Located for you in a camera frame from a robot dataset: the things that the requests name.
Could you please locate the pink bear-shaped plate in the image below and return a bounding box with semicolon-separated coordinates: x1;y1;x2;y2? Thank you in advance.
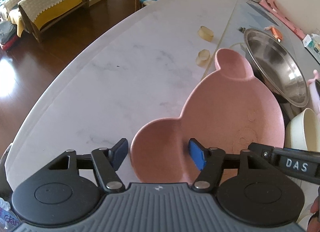
130;48;285;183

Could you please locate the pink bowl with steel insert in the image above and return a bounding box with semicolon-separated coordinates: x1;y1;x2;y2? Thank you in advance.
307;69;319;117

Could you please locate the large stainless steel bowl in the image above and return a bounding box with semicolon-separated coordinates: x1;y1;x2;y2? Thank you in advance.
244;28;309;108

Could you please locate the right hand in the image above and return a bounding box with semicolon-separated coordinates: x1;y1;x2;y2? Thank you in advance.
306;196;320;232

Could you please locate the cream round bowl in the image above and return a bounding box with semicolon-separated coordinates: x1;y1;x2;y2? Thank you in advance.
285;108;319;152

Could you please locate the black chair back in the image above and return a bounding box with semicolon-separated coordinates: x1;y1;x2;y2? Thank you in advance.
0;143;12;201

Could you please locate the plastic bag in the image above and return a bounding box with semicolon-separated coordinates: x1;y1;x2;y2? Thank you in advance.
0;198;20;232

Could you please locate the tissue box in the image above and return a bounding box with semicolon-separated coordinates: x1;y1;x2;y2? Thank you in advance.
303;34;320;63

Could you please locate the orange tape measure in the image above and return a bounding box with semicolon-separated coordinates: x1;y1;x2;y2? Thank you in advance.
271;27;283;42

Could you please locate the pink folded cloth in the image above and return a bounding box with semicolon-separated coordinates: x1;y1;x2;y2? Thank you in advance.
259;0;306;40

